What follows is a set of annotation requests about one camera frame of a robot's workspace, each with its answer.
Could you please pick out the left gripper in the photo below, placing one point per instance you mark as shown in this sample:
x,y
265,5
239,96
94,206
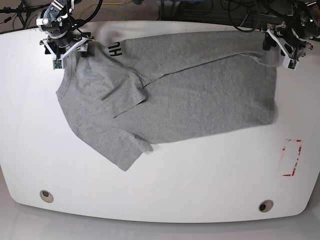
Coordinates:
x,y
290,43

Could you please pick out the grey T-shirt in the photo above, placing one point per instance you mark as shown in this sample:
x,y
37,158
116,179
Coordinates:
x,y
124,98

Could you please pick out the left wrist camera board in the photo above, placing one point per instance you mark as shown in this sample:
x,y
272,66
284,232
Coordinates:
x,y
291,64

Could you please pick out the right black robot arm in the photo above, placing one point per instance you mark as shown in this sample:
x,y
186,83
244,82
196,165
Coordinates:
x,y
63,30

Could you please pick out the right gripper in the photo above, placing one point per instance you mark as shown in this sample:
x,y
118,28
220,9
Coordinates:
x,y
58,48

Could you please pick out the left table cable grommet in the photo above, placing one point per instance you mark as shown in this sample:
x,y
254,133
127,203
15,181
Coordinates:
x,y
46,196

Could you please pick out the red tape marking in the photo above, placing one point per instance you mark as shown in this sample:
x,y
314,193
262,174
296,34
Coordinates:
x,y
290,156

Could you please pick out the right table cable grommet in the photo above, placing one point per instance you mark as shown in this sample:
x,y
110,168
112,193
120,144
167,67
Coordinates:
x,y
266,206

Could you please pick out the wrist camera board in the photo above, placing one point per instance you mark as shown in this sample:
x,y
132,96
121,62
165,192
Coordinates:
x,y
291,64
58,64

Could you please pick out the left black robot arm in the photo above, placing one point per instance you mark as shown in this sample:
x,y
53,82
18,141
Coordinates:
x,y
296,29

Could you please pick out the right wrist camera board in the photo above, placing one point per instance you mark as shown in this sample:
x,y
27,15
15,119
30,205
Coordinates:
x,y
58,64

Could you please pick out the table cable grommet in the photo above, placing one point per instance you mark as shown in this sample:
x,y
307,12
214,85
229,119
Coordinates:
x,y
46,196
266,206

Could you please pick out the black tripod stand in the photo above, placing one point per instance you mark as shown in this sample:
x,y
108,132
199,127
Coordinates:
x,y
23,11

